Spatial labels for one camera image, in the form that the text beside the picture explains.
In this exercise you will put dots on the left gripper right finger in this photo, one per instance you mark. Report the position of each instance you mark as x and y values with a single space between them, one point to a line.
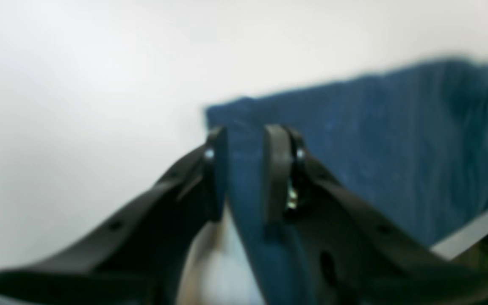
344 251

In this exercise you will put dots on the dark blue t-shirt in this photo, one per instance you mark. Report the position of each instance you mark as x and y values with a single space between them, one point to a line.
413 143

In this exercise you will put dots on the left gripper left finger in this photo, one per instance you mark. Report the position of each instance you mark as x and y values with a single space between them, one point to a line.
137 255

